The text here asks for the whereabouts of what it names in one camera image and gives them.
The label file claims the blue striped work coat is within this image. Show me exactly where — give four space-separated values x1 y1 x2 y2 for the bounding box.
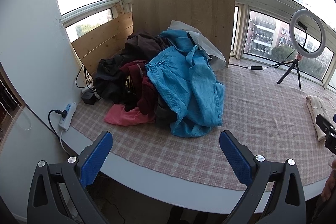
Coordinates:
145 30 225 138

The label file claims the person right hand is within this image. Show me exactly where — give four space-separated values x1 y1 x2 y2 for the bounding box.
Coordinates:
321 159 336 202

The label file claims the cream knit cardigan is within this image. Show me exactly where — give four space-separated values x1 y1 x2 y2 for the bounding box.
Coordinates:
305 94 332 142

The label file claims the white power strip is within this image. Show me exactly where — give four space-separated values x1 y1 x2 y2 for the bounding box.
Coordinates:
59 102 77 131

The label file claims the pink garment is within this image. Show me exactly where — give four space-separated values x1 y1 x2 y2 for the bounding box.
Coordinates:
104 104 155 127

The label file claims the black power adapter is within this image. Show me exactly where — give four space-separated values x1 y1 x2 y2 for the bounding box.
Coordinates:
81 91 98 105

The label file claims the black garment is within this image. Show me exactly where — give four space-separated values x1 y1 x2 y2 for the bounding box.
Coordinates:
93 54 131 103

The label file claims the grey dark garment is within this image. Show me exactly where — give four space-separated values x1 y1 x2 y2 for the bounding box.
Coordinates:
154 102 177 128

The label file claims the maroon garment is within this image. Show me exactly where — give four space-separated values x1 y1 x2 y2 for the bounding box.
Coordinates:
120 60 158 115

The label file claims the white grey garment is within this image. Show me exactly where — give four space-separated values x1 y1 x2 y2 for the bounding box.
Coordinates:
167 20 227 71

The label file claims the light pine wood panel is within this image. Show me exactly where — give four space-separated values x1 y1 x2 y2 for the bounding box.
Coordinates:
72 12 133 76

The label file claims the dark brown garment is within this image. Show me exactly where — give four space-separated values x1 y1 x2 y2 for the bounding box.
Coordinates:
121 32 171 61

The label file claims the large wooden board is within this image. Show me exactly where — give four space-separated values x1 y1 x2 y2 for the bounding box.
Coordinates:
131 0 235 61

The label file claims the ring light cable with controller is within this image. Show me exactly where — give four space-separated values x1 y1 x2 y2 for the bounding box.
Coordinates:
228 48 297 71

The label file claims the white ring light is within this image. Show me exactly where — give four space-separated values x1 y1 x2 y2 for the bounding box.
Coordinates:
289 8 327 59

